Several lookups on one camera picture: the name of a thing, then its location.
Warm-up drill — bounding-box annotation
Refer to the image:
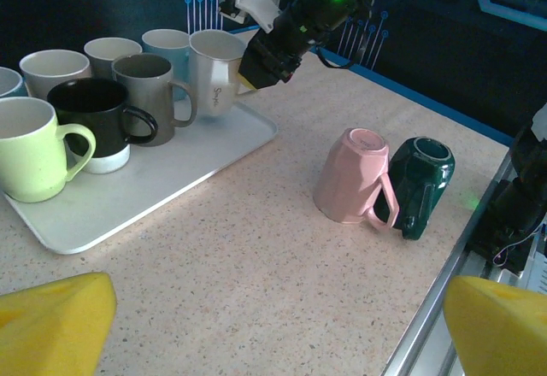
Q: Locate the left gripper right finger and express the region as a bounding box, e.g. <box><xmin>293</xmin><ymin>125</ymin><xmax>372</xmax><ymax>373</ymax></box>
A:
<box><xmin>442</xmin><ymin>275</ymin><xmax>547</xmax><ymax>376</ymax></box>

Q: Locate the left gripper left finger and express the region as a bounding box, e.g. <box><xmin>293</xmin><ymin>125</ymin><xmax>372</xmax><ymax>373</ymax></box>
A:
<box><xmin>0</xmin><ymin>271</ymin><xmax>119</xmax><ymax>376</ymax></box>

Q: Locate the white faceted mug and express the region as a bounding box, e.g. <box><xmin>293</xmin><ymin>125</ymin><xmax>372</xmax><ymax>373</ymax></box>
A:
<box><xmin>189</xmin><ymin>29</ymin><xmax>257</xmax><ymax>120</ymax></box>

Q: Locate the light blue mug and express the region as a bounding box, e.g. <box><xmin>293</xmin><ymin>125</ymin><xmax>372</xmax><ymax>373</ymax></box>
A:
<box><xmin>141</xmin><ymin>28</ymin><xmax>192</xmax><ymax>102</ymax></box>

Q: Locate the grey mug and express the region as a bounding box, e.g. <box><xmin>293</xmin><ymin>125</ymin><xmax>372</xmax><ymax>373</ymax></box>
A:
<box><xmin>111</xmin><ymin>52</ymin><xmax>198</xmax><ymax>147</ymax></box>

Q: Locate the taupe mug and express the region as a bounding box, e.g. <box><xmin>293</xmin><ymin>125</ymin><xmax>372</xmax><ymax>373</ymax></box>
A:
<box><xmin>83</xmin><ymin>37</ymin><xmax>144</xmax><ymax>80</ymax></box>

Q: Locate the light green mug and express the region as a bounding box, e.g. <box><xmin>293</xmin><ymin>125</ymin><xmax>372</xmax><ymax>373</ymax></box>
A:
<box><xmin>0</xmin><ymin>96</ymin><xmax>97</xmax><ymax>204</ymax></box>

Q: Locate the black mug white base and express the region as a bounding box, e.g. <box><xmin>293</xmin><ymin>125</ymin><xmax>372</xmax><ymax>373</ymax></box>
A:
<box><xmin>46</xmin><ymin>78</ymin><xmax>159</xmax><ymax>175</ymax></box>

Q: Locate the pale pink mug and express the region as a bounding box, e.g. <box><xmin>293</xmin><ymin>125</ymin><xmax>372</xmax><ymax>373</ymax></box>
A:
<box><xmin>19</xmin><ymin>49</ymin><xmax>93</xmax><ymax>102</ymax></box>

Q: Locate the blue-grey mug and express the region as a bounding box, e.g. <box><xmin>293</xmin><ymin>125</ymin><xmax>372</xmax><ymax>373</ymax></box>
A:
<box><xmin>0</xmin><ymin>67</ymin><xmax>30</xmax><ymax>99</ymax></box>

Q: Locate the pink faceted mug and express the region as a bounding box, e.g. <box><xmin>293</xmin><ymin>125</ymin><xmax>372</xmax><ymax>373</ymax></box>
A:
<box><xmin>312</xmin><ymin>126</ymin><xmax>401</xmax><ymax>234</ymax></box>

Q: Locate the dark green faceted mug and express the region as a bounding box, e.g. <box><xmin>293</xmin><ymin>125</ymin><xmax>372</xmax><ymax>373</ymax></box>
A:
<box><xmin>386</xmin><ymin>136</ymin><xmax>456</xmax><ymax>241</ymax></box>

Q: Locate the white plastic tray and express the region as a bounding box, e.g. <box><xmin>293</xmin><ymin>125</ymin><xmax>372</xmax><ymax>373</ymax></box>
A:
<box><xmin>0</xmin><ymin>100</ymin><xmax>279</xmax><ymax>256</ymax></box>

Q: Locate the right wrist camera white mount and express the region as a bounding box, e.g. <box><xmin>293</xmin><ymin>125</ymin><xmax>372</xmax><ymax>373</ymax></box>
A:
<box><xmin>217</xmin><ymin>0</ymin><xmax>282</xmax><ymax>34</ymax></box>

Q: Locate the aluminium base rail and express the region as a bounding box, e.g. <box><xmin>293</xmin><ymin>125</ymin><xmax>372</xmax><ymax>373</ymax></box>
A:
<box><xmin>384</xmin><ymin>149</ymin><xmax>547</xmax><ymax>376</ymax></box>

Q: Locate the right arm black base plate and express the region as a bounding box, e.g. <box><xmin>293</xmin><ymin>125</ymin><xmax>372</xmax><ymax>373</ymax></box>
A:
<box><xmin>465</xmin><ymin>221</ymin><xmax>542</xmax><ymax>275</ymax></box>

